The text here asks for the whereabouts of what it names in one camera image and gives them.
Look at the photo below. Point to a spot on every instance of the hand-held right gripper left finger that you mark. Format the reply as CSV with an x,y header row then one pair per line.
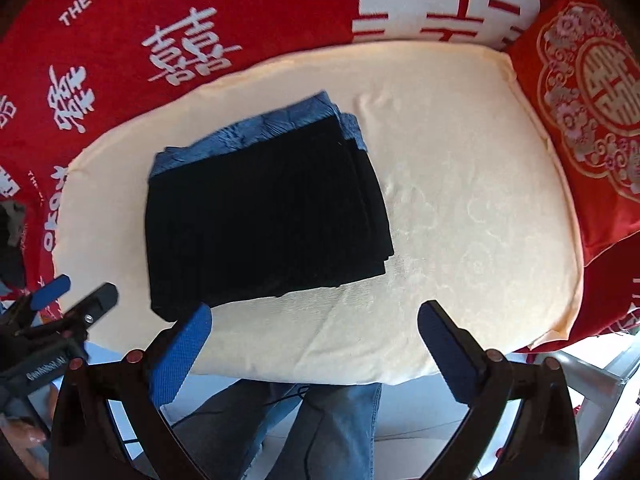
x,y
180,355

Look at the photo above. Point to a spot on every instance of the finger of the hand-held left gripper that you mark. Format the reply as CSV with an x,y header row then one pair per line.
x,y
92,305
50,290

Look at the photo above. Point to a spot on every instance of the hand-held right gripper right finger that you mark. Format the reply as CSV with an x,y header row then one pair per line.
x,y
447,355

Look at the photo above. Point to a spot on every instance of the black pants with blue waistband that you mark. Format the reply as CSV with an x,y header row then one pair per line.
x,y
260,220

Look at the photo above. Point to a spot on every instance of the person's left hand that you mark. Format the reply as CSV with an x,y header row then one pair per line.
x,y
22,435

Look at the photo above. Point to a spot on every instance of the dark cloth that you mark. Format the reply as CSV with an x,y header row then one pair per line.
x,y
11,245

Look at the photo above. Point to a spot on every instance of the person's blue jeans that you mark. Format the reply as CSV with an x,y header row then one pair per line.
x,y
340,425

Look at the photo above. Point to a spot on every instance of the cream blanket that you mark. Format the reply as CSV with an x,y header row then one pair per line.
x,y
475,185

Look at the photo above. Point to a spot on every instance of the red pillow with gold embroidery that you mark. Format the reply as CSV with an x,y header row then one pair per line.
x,y
590,110

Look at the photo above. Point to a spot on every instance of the red printed blanket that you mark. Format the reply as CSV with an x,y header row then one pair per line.
x,y
200,20

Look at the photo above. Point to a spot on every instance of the grey metal frame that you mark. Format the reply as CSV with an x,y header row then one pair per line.
x,y
595,375

